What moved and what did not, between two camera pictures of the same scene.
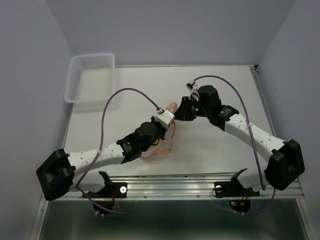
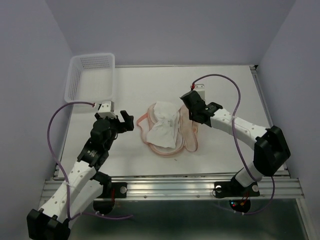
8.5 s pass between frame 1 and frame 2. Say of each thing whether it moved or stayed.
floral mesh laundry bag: moved
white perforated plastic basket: stayed
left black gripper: moved
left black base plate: stayed
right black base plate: stayed
